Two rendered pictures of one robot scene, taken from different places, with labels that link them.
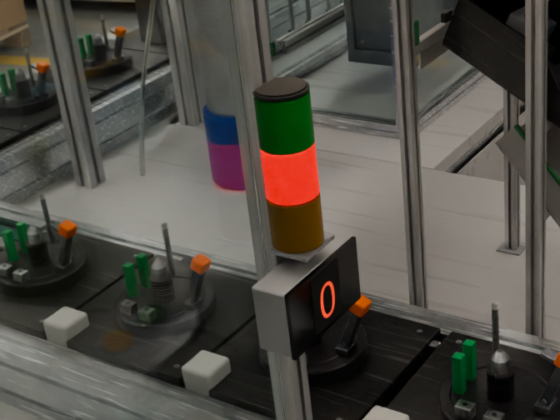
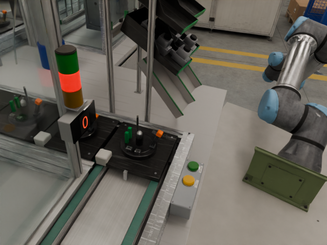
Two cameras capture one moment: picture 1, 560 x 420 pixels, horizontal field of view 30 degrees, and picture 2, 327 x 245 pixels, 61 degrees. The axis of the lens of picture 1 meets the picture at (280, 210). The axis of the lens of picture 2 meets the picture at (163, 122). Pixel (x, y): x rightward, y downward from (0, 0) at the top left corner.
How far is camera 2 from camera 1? 0.22 m
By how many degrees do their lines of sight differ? 22
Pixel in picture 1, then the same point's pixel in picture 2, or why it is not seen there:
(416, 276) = (111, 103)
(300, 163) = (74, 77)
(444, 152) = (117, 59)
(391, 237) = (102, 87)
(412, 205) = (110, 82)
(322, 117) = (78, 46)
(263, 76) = (58, 44)
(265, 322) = (63, 131)
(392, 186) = (101, 70)
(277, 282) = (67, 118)
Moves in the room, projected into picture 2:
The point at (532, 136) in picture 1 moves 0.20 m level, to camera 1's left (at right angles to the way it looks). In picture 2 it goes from (149, 62) to (95, 67)
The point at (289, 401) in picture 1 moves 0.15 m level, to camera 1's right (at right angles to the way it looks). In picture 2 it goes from (72, 153) to (120, 144)
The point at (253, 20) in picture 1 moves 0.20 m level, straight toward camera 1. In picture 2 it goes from (53, 22) to (59, 63)
